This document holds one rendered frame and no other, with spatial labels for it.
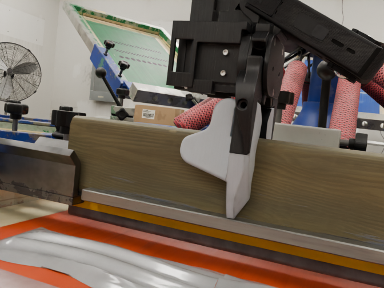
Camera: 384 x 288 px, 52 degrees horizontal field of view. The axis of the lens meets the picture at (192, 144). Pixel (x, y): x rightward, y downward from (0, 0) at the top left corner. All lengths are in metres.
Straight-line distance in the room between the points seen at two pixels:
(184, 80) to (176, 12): 4.76
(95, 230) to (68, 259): 0.09
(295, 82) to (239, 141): 0.65
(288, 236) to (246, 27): 0.16
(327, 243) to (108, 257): 0.16
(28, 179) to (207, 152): 0.19
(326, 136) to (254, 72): 0.32
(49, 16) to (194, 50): 5.58
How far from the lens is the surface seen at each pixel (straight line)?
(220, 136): 0.31
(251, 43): 0.31
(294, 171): 0.31
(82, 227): 0.40
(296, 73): 0.96
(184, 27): 0.33
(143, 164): 0.35
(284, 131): 0.60
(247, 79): 0.29
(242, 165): 0.29
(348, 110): 0.84
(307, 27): 0.32
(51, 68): 5.87
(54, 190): 0.40
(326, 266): 0.34
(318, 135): 0.59
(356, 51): 0.31
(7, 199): 0.46
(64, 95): 5.75
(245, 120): 0.28
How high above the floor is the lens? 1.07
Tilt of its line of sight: 4 degrees down
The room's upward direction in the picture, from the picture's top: 7 degrees clockwise
